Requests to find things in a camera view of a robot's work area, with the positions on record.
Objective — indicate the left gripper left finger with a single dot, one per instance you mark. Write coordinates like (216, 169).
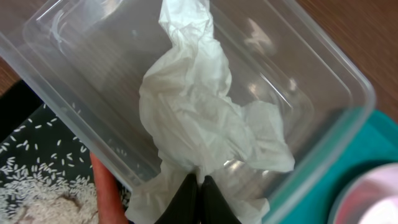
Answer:
(183, 207)

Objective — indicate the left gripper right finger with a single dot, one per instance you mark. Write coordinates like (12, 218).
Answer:
(214, 209)

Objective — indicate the orange carrot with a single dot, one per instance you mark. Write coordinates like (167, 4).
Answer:
(110, 208)

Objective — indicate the white napkin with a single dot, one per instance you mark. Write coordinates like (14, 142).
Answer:
(185, 107)

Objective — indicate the rice and peanut shells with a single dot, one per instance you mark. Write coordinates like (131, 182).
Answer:
(46, 193)

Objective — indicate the pink plate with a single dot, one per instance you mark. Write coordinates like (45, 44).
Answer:
(369, 198)

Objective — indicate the teal plastic tray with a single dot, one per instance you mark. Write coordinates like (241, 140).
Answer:
(374, 145)

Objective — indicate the clear plastic bin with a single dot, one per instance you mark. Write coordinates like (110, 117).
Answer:
(86, 60)

